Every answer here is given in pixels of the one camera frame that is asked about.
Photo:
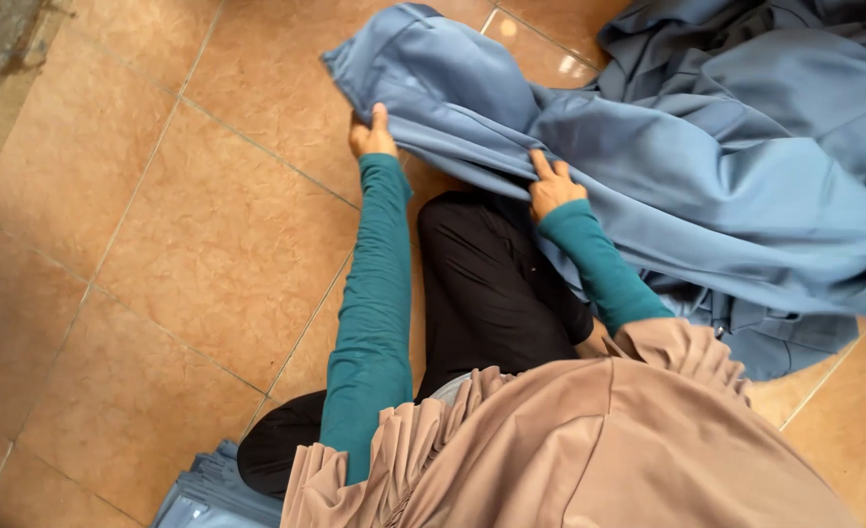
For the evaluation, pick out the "person's left hand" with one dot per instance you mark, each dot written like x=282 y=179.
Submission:
x=375 y=139

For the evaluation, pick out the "heap of blue garments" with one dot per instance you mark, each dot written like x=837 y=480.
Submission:
x=741 y=44

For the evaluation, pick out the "stack of folded blue garments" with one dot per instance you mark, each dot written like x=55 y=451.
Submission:
x=209 y=491

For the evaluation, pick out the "beige pleated headscarf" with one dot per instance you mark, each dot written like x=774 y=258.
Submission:
x=587 y=455

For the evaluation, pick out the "person's right hand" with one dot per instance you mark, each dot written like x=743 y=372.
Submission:
x=556 y=192

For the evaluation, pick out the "blue garment with buttons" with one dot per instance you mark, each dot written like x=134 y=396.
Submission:
x=777 y=345

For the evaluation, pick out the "person's black trousers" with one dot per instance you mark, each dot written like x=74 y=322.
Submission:
x=491 y=286

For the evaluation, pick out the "blue cloth garment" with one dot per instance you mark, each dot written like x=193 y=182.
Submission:
x=477 y=95

